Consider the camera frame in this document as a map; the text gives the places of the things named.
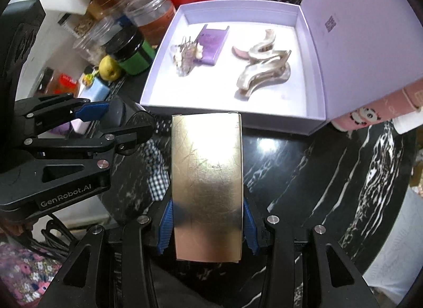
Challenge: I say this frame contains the gold rectangular box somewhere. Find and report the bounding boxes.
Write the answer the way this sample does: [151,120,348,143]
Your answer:
[171,112,244,263]

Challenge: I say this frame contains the small pearl hair clip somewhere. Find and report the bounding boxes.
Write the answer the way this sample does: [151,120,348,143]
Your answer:
[170,37,204,76]

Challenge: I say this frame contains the pink round compact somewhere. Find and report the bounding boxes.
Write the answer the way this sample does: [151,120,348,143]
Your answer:
[232,46,250,60]

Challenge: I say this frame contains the white blue gradient box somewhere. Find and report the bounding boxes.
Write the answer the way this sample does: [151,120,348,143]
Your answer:
[71,78,110,135]

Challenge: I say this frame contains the small yellow flower toy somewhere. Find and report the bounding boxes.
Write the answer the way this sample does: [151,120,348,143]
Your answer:
[81,70,99,88]

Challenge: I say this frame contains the red label jar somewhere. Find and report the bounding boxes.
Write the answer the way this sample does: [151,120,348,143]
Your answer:
[44,71,80,97]

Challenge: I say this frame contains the yellow lemon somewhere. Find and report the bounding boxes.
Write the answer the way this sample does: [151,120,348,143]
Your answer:
[98,55,121,81]

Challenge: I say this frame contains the checkered black white scrunchie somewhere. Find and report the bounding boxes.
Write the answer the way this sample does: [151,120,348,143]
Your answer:
[143,140,171,201]

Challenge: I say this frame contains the clear jar white beans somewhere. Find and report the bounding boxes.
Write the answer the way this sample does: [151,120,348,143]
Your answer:
[72,16,115,66]

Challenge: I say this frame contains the green jar black lid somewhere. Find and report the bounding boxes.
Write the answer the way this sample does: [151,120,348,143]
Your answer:
[105,29,155,75]

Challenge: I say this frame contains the black lid nut jar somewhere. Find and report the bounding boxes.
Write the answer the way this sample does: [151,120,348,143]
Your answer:
[57,13,95,39]

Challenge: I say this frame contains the clear jar dark red contents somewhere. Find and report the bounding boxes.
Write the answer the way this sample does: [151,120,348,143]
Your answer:
[124,0,176,46]

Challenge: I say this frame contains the purple small flat box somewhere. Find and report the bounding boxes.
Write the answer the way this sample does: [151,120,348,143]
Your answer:
[195,24,229,66]

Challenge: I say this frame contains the large pearly hair claw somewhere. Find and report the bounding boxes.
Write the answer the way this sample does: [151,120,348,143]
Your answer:
[237,29,292,98]

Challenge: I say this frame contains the lavender open gift box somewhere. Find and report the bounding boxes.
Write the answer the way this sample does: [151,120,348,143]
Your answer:
[141,0,422,135]

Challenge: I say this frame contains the pink panda tube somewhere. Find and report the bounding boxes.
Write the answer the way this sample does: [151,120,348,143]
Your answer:
[331,79,422,132]

